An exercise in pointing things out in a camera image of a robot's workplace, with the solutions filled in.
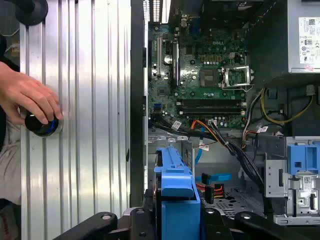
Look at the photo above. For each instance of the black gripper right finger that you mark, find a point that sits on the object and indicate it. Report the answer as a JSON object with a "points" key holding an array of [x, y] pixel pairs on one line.
{"points": [[250, 225]]}

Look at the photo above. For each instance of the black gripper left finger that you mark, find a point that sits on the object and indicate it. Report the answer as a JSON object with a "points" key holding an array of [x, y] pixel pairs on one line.
{"points": [[140, 225]]}

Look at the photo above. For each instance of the hard disk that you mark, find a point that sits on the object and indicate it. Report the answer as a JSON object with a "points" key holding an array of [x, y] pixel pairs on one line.
{"points": [[180, 185]]}

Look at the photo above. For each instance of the silver metal disk bay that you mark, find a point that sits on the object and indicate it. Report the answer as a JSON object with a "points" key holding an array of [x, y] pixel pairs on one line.
{"points": [[275, 180]]}

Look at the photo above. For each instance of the black RAM slot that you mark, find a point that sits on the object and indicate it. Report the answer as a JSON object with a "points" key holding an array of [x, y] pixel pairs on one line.
{"points": [[210, 112], [210, 109], [210, 101], [210, 104]]}

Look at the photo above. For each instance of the black expansion slot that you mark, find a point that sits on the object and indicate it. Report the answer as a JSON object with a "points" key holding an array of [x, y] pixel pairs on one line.
{"points": [[176, 65]]}

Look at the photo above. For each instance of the white expansion slot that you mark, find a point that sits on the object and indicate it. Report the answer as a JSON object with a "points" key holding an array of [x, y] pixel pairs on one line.
{"points": [[158, 57]]}

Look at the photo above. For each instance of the person's bare hand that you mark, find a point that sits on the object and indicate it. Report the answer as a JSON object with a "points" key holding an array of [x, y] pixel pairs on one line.
{"points": [[27, 95]]}

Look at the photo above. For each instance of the blue plastic drive latch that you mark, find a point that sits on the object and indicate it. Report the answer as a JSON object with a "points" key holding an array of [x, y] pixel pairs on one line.
{"points": [[300, 157]]}

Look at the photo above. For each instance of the black open PC case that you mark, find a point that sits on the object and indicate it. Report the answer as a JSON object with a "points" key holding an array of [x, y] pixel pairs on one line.
{"points": [[137, 100]]}

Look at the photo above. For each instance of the thin metal locking lever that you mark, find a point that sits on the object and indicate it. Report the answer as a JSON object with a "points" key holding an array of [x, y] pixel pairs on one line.
{"points": [[237, 88]]}

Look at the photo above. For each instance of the person's pale trousers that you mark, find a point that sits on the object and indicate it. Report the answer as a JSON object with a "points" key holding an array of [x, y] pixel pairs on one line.
{"points": [[10, 162]]}

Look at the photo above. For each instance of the silver socket cover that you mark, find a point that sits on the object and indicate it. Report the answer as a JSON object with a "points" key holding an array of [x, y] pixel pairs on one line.
{"points": [[236, 75]]}

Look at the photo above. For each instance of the CPU socket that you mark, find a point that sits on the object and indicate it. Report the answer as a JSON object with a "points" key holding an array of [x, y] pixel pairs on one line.
{"points": [[208, 77]]}

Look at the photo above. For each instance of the silver coin battery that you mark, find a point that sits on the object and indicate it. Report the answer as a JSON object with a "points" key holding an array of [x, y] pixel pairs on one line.
{"points": [[168, 59]]}

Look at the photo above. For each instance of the green Dell motherboard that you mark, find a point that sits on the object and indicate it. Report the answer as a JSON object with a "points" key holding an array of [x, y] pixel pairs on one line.
{"points": [[200, 50]]}

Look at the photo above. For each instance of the silver power supply unit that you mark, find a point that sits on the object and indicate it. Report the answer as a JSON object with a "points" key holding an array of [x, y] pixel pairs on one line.
{"points": [[303, 37]]}

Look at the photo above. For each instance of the round black knob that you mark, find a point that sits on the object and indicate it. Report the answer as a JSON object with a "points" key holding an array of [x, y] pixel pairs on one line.
{"points": [[32, 11]]}

